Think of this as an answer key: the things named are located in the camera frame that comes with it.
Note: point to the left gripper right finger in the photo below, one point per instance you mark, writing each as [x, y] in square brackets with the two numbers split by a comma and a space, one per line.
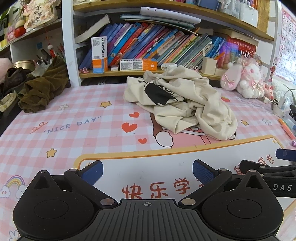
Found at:
[213, 180]

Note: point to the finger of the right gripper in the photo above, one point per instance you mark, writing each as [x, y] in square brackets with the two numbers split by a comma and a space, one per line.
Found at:
[245, 166]
[286, 154]

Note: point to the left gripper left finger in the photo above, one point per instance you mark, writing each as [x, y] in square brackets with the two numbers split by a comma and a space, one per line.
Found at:
[82, 181]

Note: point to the cream t-shirt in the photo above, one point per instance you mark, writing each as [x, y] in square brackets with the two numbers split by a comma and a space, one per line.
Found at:
[180, 99]

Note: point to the orange marker pen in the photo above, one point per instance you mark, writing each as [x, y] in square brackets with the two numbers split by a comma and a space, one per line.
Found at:
[286, 129]

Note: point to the pink checkered table mat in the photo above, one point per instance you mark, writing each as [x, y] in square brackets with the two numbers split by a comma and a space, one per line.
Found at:
[140, 158]

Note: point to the pink white plush bunny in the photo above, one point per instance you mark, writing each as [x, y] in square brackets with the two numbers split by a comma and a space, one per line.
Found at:
[244, 75]

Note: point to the brown velvet cloth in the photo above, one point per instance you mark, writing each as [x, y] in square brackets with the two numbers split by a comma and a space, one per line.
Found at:
[37, 92]

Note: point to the beige pen holder box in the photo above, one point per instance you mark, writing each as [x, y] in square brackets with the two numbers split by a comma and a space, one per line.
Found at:
[209, 66]

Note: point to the white charger on shelf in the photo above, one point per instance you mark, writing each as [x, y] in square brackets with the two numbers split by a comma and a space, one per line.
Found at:
[168, 66]

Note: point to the brass bowl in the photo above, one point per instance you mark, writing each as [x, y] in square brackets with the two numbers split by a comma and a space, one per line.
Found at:
[25, 64]

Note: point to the tall white orange box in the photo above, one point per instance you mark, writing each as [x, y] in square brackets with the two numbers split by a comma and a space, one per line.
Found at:
[99, 54]

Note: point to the flat white orange box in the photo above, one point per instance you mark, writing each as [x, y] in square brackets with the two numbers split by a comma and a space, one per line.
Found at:
[138, 64]

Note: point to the white wooden bookshelf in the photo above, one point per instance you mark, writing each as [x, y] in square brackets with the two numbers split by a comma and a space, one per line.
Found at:
[70, 11]

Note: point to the row of colourful books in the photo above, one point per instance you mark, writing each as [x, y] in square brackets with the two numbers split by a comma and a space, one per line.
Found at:
[169, 44]

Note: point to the alphabet wall poster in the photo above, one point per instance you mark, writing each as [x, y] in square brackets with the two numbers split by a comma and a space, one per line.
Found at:
[286, 54]

